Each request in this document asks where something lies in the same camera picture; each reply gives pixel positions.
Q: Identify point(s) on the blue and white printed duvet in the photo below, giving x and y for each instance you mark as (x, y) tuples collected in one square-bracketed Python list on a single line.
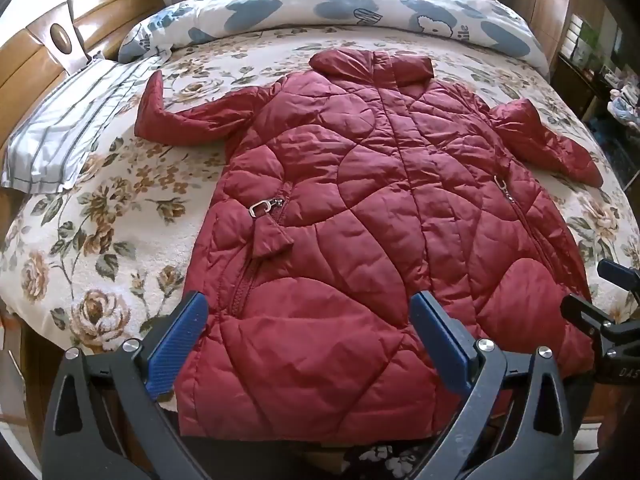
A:
[(300, 10)]

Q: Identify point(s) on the wooden wardrobe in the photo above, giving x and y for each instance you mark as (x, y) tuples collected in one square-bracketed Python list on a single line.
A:
[(545, 0)]

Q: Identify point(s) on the red quilted coat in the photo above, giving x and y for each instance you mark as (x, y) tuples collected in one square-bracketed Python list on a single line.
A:
[(350, 210)]

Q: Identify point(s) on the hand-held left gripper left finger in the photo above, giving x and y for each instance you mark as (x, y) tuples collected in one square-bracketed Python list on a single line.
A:
[(175, 345)]

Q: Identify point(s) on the floral bed blanket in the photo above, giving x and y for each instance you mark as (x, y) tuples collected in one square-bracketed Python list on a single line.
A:
[(125, 240)]

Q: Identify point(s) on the wooden bed headboard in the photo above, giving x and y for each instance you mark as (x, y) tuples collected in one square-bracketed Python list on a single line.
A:
[(110, 10)]

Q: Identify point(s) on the striped pillow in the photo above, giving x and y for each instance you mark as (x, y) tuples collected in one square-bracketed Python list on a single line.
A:
[(65, 120)]

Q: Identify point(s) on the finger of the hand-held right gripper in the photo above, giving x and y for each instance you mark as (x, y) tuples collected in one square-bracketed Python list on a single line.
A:
[(585, 312), (620, 272)]

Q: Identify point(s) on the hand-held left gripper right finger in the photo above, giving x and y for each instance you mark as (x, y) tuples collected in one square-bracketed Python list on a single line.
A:
[(442, 342)]

